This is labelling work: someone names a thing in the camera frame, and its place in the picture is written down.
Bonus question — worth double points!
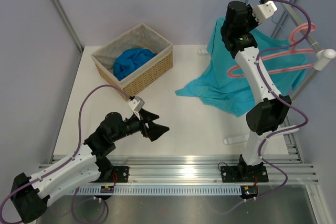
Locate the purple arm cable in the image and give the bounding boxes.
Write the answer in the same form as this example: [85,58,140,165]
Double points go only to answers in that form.
[0,84,136,224]
[209,0,313,216]

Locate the light blue t shirt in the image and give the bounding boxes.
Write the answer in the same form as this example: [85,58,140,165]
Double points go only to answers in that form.
[175,17,308,117]

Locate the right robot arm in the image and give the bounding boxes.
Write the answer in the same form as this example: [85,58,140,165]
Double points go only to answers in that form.
[220,1,291,182]

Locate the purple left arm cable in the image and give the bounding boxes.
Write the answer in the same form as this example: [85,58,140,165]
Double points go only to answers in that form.
[0,84,136,224]

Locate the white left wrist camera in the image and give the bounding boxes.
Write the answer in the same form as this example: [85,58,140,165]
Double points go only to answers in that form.
[128,96,145,117]

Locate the dark blue cloth in basket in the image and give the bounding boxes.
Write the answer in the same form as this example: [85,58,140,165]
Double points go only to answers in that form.
[113,48,157,81]

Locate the pink plastic hanger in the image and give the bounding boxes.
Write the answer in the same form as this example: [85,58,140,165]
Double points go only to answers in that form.
[225,23,322,79]

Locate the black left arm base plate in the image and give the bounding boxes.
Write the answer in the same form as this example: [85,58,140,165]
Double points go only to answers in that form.
[92,166,130,183]

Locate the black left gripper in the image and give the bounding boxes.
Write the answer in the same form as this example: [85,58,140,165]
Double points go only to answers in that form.
[111,108,169,142]

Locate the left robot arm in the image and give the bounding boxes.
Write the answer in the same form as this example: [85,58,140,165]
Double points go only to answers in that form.
[10,109,169,223]

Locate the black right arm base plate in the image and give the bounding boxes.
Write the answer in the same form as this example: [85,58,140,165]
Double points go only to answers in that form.
[219,165,269,183]

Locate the wicker basket with liner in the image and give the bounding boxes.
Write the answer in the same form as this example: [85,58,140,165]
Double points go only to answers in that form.
[91,23,173,101]

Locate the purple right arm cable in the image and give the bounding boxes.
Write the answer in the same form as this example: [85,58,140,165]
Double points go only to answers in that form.
[209,0,313,216]

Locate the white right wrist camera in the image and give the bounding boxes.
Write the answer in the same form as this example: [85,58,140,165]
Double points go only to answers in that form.
[253,1,277,23]

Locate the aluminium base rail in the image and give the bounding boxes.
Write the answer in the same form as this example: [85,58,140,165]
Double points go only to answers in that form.
[38,154,320,186]

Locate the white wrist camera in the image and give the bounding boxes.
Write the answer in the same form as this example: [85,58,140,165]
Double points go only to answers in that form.
[253,1,277,23]
[128,96,145,117]

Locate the grey clothes rack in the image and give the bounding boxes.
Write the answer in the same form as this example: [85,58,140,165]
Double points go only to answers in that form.
[198,0,336,145]

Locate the perforated cable duct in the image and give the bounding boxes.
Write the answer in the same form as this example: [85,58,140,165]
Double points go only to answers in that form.
[77,184,242,196]

